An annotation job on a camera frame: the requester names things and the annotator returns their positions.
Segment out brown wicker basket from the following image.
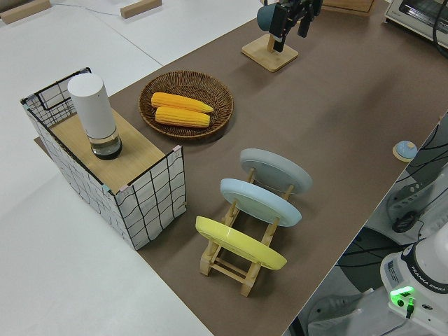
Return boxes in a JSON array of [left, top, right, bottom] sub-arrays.
[[139, 71, 235, 141]]

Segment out yellow corn cob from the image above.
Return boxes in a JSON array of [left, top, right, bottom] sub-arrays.
[[154, 106, 211, 129], [150, 92, 215, 114]]

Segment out teal mug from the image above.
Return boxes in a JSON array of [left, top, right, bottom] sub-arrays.
[[256, 0, 281, 33]]

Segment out wooden plate rack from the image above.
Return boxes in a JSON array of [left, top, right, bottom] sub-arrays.
[[199, 167, 297, 298]]

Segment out blue call bell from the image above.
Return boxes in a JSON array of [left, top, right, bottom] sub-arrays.
[[392, 139, 418, 162]]

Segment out black plug with cable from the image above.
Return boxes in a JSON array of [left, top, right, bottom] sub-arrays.
[[402, 295, 418, 320]]

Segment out brown table mat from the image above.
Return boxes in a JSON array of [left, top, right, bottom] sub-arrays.
[[34, 0, 448, 336]]

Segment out light blue plate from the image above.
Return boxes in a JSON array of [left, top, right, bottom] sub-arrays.
[[219, 178, 302, 228]]

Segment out black coiled cable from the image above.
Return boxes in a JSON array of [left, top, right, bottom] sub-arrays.
[[391, 209, 421, 235]]

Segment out wooden mug stand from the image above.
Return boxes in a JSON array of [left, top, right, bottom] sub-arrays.
[[241, 31, 300, 74]]

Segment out white toaster oven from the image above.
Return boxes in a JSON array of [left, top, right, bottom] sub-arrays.
[[384, 0, 448, 45]]

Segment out wooden drawer cabinet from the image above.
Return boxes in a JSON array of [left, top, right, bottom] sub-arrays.
[[320, 0, 375, 18]]

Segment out thin gray wire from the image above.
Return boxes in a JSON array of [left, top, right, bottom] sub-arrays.
[[52, 2, 122, 17]]

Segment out black wire grid box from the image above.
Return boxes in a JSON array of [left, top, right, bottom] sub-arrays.
[[20, 66, 186, 251]]

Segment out wooden shelf board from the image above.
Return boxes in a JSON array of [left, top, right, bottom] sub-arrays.
[[48, 110, 165, 186]]

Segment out wooden block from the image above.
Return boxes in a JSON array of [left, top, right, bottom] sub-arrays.
[[120, 0, 162, 19], [0, 6, 29, 25]]

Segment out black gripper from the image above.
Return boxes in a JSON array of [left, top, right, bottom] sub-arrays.
[[269, 0, 323, 53]]

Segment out gray plate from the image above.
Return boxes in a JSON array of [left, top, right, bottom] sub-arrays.
[[239, 148, 313, 195]]

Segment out yellow plate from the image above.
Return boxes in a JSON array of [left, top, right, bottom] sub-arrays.
[[195, 216, 288, 271]]

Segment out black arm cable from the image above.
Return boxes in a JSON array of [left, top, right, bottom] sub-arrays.
[[431, 0, 448, 61]]

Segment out white cylinder with clear base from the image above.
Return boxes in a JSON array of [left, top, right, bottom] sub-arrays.
[[67, 73, 124, 161]]

